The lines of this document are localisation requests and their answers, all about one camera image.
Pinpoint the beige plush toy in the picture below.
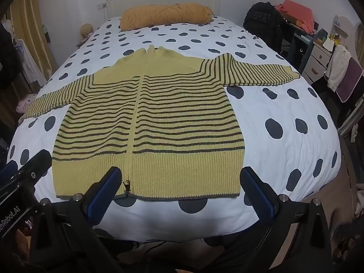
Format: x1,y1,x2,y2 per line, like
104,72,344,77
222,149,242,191
76,23,95,47

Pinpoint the oval mirror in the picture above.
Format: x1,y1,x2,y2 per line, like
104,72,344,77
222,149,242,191
353,21,364,63

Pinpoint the black backpack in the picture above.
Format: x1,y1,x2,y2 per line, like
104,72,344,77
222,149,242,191
243,2,285,49

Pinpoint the white towel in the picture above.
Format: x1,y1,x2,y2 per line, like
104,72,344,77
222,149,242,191
326,45,351,91

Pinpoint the orange pillow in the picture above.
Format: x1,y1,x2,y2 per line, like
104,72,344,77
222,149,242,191
119,2,214,32

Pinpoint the yellow striped knit sweater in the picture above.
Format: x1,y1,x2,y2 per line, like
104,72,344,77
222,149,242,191
18,45,301,202

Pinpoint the black floor cable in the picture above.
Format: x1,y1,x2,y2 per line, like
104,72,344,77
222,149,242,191
134,239,184,249

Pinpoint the white wall shelf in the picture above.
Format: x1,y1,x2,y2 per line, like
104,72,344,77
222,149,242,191
333,14,354,38

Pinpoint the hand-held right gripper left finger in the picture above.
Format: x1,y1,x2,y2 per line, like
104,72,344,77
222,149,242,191
30,166,126,273

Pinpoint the purple cloth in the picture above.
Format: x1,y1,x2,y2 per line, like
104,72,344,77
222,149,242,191
337,58,364,103

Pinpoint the grey drawer cabinet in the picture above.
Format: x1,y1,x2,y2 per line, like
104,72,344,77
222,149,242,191
301,41,333,84

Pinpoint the coral cloth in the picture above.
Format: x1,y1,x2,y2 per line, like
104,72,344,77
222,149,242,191
274,0,315,33

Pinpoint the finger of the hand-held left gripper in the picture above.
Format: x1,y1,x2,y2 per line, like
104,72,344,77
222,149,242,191
18,149,53,184

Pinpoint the yellow curtain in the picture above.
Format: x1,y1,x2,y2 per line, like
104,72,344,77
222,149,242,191
11,0,57,83

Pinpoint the dark blue shelf unit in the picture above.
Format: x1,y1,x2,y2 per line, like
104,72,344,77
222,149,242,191
283,20,315,73

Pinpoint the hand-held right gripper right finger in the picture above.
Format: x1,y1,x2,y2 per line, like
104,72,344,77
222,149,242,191
240,166,334,273

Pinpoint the pink slipper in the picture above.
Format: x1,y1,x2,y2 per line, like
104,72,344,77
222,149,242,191
15,94,36,113

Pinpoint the white polka dot bed cover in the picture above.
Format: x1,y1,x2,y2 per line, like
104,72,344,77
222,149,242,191
10,14,342,238

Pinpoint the white hanging garment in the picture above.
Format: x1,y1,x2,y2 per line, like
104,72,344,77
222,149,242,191
15,38,43,87

